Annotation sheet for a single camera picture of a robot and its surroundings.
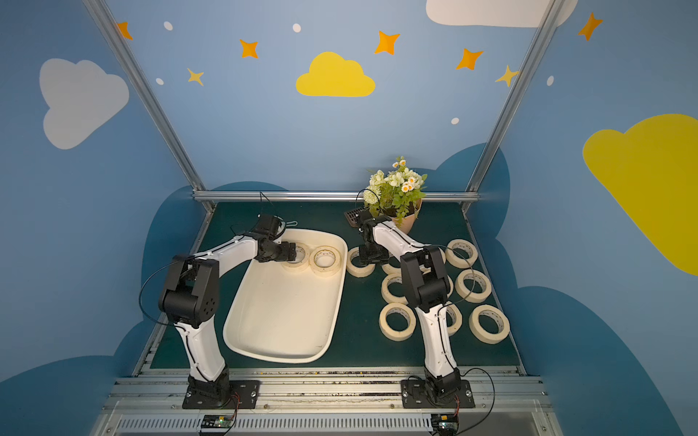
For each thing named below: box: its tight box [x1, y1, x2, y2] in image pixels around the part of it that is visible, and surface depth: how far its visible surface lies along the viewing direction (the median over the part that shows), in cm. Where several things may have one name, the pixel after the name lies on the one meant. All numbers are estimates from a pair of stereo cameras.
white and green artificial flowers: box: [363, 156, 429, 223], surface depth 91 cm
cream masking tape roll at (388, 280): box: [380, 272, 409, 305], surface depth 95 cm
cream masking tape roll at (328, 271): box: [309, 245, 342, 278], surface depth 100 cm
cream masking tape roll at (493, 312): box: [468, 304, 510, 345], surface depth 87 cm
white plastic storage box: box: [222, 228, 349, 364], surface depth 91 cm
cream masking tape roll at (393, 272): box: [381, 263, 402, 279], surface depth 100 cm
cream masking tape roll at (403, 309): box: [378, 303, 417, 342], surface depth 87 cm
